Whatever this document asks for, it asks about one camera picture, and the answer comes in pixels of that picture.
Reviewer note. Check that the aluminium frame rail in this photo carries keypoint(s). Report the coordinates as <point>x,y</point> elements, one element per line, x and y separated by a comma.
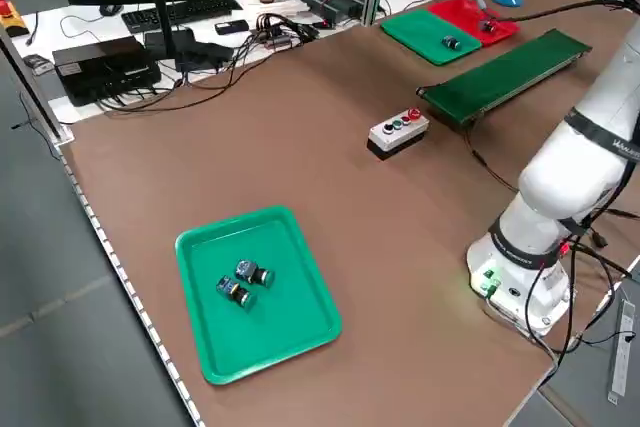
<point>40,102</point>

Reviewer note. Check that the red-capped push-button part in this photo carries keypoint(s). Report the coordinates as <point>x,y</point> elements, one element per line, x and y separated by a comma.
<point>489,25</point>

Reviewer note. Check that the green-capped push-button part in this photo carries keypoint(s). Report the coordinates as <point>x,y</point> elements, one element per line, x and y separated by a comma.
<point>235,291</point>
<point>254,271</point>
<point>452,42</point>

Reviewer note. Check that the red plastic tray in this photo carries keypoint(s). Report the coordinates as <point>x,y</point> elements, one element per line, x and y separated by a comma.
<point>465,12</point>

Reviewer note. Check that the black equipment box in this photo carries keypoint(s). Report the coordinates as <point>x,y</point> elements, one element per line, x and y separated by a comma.
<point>100,72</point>

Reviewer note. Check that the grey power strip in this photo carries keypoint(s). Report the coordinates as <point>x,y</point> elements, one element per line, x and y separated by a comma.
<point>621,347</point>

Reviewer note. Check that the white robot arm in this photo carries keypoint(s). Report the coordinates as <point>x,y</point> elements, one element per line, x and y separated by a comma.
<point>560,182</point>

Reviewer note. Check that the red yellow emergency stop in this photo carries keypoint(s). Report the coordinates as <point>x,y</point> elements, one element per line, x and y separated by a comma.
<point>10,17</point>

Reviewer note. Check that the green belt conveyor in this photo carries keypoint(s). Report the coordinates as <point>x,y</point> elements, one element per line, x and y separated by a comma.
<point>500,82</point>

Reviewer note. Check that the small black device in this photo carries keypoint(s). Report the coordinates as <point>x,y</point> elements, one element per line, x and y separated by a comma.
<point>37,64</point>

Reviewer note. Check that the green plastic tray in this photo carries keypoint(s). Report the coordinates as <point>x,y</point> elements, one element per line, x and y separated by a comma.
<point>420,32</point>
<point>280,327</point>

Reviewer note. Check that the grey push-button control box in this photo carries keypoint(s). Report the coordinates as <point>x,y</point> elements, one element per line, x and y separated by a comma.
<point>397,139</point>

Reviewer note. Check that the black computer mouse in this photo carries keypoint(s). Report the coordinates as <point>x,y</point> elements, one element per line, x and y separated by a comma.
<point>111,9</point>

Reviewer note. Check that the black keyboard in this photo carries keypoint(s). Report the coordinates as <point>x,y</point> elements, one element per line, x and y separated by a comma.
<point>200,9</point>

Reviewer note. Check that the black phone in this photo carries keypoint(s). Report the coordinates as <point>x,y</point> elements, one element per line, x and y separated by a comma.
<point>231,27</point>

